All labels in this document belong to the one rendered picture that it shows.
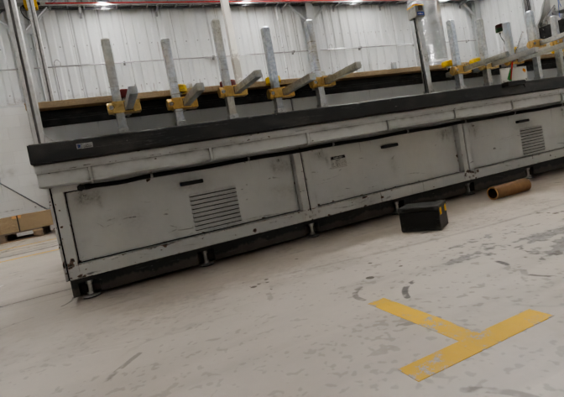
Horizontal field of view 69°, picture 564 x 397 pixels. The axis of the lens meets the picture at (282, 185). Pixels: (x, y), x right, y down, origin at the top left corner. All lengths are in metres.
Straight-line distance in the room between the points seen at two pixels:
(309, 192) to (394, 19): 10.49
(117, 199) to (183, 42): 7.84
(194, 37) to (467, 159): 7.69
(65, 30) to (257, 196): 7.78
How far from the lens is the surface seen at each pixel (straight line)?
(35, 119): 1.93
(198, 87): 1.67
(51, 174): 1.92
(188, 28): 9.90
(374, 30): 12.06
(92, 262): 2.12
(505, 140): 3.49
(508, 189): 2.86
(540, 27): 5.98
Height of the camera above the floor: 0.45
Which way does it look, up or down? 3 degrees down
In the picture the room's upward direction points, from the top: 10 degrees counter-clockwise
